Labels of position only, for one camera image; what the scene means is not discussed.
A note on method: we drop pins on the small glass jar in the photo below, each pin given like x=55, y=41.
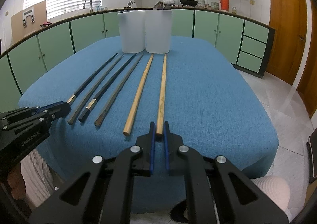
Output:
x=234, y=10

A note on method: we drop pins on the red cloth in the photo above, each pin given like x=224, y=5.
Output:
x=46, y=24

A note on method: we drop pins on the person's leg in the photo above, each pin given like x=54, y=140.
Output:
x=37, y=177
x=272, y=186

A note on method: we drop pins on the patterned glass jar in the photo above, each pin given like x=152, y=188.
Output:
x=215, y=5

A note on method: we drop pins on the small metal kettle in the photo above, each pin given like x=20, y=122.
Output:
x=130, y=3

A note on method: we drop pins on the person's left leg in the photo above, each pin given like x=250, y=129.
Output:
x=37, y=177

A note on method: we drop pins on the dark furniture piece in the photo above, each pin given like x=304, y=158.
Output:
x=312, y=144

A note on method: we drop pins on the wooden chopstick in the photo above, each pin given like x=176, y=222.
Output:
x=162, y=90
x=140, y=92

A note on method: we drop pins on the grey metal chopstick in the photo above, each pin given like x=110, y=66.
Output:
x=121, y=87
x=99, y=85

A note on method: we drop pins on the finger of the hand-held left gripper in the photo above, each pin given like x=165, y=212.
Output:
x=59, y=112
x=29, y=110

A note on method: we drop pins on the brown cardboard box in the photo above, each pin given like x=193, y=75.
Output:
x=39, y=11

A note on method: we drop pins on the black chopstick with metal band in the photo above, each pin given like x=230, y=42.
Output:
x=96, y=74
x=114, y=79

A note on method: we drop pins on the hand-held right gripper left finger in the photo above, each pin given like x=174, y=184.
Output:
x=152, y=147

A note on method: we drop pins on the orange thermos flask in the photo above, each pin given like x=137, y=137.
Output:
x=224, y=2

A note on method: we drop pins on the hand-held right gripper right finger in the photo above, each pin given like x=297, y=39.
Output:
x=166, y=147

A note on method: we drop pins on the steel kitchen faucet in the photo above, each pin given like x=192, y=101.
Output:
x=91, y=6

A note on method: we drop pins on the black wok with lid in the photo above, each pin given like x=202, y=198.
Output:
x=188, y=2

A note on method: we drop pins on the green lower kitchen cabinets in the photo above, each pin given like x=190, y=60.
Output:
x=37, y=50

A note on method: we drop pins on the white cooking pot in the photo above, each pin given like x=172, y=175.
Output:
x=169, y=0

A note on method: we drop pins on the person's left hand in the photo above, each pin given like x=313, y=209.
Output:
x=16, y=183

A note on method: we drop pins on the person's right leg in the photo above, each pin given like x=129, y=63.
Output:
x=272, y=186

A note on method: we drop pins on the large steel spoon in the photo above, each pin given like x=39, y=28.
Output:
x=158, y=5

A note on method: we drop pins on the clear bottles by sink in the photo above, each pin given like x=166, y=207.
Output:
x=101, y=8

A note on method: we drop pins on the white two-compartment utensil holder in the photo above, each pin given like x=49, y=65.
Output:
x=132, y=33

